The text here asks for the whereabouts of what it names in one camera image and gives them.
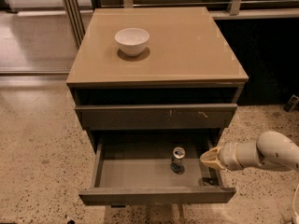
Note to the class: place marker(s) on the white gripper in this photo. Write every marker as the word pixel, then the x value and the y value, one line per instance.
pixel 228 156

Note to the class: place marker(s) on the redbull can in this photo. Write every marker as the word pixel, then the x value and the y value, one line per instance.
pixel 178 155

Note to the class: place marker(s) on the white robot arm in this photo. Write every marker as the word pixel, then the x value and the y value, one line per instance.
pixel 271 151

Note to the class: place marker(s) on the grey top drawer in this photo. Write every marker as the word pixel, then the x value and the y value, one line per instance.
pixel 155 117

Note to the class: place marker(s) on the grey open middle drawer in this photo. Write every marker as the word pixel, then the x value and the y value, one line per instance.
pixel 133 173

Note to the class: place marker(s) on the grey drawer cabinet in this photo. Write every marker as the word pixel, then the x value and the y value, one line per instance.
pixel 187 61

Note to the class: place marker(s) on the small dark floor device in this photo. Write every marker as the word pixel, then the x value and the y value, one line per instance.
pixel 292 103

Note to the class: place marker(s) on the white ceramic bowl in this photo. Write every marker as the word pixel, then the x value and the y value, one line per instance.
pixel 132 41

